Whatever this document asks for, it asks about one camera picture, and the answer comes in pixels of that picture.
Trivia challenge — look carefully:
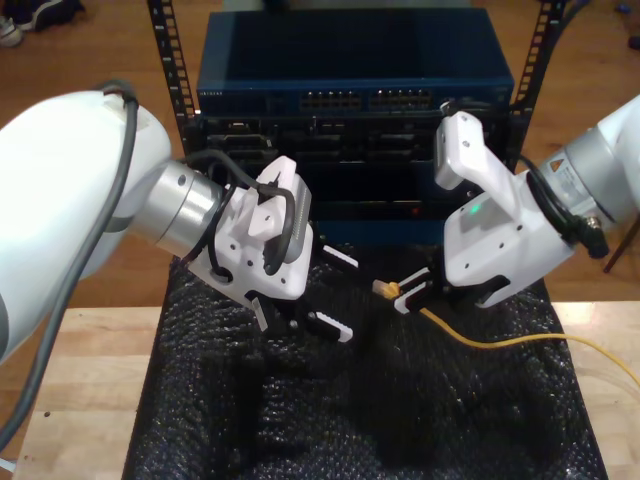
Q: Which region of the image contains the yellow network cable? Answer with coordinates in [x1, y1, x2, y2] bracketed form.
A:
[372, 279, 640, 389]

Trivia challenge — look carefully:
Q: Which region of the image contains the black bubble mat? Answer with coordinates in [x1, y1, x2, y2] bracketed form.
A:
[122, 239, 609, 480]

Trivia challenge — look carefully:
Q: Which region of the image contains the black rack server unit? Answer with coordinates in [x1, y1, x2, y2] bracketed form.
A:
[182, 113, 526, 166]

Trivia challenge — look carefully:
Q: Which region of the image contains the dark shoe with white stripe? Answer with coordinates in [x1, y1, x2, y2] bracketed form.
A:
[10, 0, 87, 32]

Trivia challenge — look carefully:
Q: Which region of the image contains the wrist thin black cable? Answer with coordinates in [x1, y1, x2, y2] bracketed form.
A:
[177, 182, 239, 281]

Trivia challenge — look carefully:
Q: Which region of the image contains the arm grey camera cable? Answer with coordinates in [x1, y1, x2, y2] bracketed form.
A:
[0, 79, 297, 439]

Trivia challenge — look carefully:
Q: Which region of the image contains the black perforated rack post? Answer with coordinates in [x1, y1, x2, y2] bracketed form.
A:
[146, 0, 204, 166]
[507, 0, 570, 174]

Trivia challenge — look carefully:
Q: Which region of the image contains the blue network switch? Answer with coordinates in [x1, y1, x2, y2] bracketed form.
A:
[195, 9, 516, 119]

